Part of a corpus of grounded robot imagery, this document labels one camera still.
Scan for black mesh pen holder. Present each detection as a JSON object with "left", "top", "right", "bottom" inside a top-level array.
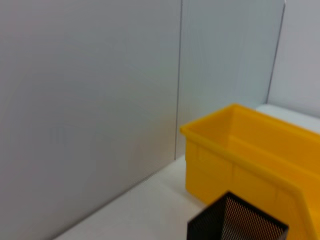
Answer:
[{"left": 187, "top": 190, "right": 290, "bottom": 240}]

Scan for yellow plastic bin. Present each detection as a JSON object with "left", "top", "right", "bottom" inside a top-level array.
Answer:
[{"left": 179, "top": 103, "right": 320, "bottom": 240}]

